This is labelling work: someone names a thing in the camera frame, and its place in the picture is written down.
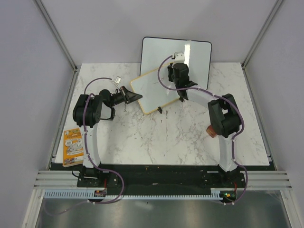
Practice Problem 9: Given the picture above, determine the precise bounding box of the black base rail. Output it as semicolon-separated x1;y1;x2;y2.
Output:
77;164;281;189

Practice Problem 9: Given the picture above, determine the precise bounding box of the large black-framed whiteboard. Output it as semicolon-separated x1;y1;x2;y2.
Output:
140;37;212;89

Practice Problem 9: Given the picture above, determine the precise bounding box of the red brown block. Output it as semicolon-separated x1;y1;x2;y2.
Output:
206;125;217;138

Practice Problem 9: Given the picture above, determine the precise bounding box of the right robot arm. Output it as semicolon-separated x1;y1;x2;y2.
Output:
167;63;244;187

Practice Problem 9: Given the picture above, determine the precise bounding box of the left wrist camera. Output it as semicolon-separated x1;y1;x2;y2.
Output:
113;76;122;84

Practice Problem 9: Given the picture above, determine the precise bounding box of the small yellow-framed whiteboard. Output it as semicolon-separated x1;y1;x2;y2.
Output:
130;68;180;114

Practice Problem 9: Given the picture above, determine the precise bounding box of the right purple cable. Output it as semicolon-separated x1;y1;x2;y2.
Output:
158;55;249;206

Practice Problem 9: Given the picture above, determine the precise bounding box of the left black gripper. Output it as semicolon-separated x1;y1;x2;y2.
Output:
110;86;143;107

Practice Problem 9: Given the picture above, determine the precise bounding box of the white slotted cable duct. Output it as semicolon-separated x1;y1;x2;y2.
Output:
44;190;223;200

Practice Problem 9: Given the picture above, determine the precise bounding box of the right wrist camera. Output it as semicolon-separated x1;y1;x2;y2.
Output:
171;52;185;64

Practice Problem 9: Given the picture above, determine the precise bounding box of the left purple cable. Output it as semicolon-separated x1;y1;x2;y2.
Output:
42;77;126;216

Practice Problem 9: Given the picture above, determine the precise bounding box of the orange booklet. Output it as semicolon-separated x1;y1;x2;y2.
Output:
62;128;84;167

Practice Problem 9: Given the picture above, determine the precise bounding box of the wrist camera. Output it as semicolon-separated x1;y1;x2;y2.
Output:
171;52;185;64
113;76;122;84

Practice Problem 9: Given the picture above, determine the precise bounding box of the purple cable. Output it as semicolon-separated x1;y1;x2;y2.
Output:
42;77;126;216
158;55;249;206

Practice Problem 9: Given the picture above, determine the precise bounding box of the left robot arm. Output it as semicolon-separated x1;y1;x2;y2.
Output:
73;86;143;168

